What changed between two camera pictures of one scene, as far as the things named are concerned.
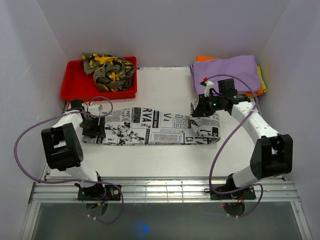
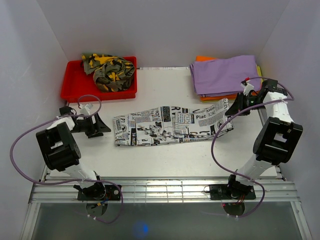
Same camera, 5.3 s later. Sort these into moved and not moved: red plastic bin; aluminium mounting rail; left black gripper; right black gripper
Moved: right black gripper
Not moved: left black gripper; aluminium mounting rail; red plastic bin
